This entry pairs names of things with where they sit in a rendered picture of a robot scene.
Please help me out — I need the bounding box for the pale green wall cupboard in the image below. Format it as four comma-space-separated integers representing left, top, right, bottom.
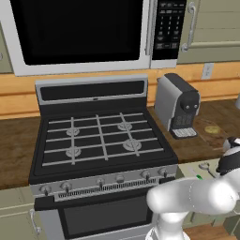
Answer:
0, 23, 14, 75

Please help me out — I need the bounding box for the white wall socket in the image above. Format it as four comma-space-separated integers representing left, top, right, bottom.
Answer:
201, 63, 216, 81

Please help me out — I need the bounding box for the pale green open drawer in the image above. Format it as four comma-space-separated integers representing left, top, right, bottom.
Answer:
175, 157, 240, 230

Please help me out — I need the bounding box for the yellow potato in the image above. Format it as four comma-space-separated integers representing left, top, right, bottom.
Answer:
204, 125, 221, 135

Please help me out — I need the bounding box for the black and silver stove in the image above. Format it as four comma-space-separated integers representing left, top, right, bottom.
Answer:
28, 73, 179, 240

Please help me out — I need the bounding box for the silver microwave handle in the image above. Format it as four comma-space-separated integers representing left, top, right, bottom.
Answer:
144, 0, 158, 57

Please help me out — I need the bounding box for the silver base cupboard handle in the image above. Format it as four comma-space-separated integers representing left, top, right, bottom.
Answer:
29, 208, 42, 235

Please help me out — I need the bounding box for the black microwave door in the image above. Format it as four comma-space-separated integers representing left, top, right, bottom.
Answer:
0, 0, 152, 77

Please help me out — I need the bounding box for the pale green base cupboard door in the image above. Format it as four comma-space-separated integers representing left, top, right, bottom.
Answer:
0, 186, 48, 240

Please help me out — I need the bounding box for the pale green wall cupboard door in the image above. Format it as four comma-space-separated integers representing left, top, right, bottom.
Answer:
176, 0, 240, 66

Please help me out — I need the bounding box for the grey and black coffee machine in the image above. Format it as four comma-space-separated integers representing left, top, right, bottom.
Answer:
154, 72, 202, 141

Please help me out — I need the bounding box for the wooden cutting board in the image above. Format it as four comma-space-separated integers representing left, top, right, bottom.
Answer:
194, 116, 240, 152

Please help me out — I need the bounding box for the oven door with dark window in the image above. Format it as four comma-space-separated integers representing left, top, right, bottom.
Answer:
33, 187, 158, 240

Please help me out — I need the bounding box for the white microwave oven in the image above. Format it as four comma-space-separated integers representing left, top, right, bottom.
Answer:
0, 0, 188, 78

